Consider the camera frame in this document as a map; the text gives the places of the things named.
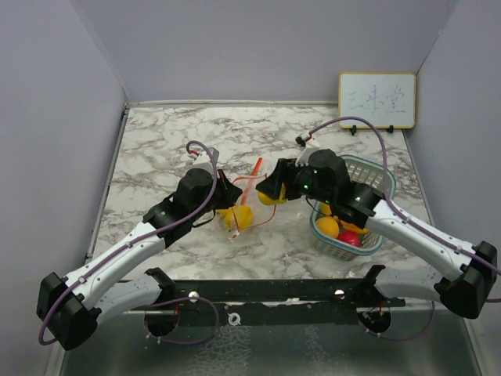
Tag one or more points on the orange-yellow toy bell pepper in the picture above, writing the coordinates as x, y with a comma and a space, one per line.
328, 226

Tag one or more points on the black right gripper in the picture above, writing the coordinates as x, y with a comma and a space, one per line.
272, 185

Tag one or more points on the red toy fruit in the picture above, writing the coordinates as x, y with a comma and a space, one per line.
351, 238

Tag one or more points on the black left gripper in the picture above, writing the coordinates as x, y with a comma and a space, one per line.
230, 193

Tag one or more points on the small framed whiteboard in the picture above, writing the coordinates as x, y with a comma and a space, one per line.
385, 99

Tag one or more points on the yellow toy bell pepper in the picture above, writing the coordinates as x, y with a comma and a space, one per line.
242, 216

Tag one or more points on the clear orange-zip bag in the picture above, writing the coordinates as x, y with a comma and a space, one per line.
268, 218

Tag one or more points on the yellow toy apple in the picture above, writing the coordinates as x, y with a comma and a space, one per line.
227, 217

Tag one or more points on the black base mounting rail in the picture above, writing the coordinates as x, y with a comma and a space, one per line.
270, 303

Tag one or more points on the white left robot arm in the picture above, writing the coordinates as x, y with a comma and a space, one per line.
117, 250

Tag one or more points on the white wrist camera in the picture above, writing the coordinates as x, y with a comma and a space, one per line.
308, 146
206, 160

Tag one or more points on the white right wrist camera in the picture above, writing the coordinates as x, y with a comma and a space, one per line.
308, 146

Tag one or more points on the pale green plastic basket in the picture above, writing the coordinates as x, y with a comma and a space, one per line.
360, 171

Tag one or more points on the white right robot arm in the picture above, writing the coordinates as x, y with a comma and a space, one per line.
464, 273

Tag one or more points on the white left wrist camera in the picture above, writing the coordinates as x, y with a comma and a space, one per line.
206, 160

